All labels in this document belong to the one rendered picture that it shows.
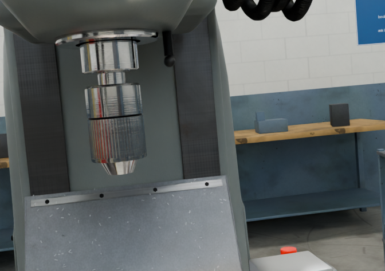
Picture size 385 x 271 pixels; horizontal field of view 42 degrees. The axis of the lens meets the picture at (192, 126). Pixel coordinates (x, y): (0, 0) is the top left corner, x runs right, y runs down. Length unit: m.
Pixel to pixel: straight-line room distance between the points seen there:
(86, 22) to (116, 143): 0.10
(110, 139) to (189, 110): 0.41
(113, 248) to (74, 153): 0.16
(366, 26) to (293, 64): 0.81
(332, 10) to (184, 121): 4.35
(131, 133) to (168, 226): 0.40
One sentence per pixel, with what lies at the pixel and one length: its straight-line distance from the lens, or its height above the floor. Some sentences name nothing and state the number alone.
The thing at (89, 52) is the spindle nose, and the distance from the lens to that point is 0.42.
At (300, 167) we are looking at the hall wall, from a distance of 4.95.
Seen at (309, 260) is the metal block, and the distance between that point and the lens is 0.48.
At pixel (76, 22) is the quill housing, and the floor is 1.31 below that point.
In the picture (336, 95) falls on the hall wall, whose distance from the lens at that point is 5.03.
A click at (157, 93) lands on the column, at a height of 1.26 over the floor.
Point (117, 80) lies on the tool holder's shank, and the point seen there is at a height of 1.27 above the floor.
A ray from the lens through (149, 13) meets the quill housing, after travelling 0.37.
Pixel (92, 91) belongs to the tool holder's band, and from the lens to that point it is 0.42.
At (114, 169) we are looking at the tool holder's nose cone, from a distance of 0.42.
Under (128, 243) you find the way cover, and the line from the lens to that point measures 0.79.
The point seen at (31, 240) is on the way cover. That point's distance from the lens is 0.81.
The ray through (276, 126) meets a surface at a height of 0.93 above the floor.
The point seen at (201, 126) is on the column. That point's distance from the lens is 0.81.
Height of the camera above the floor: 1.26
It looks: 4 degrees down
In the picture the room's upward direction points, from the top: 5 degrees counter-clockwise
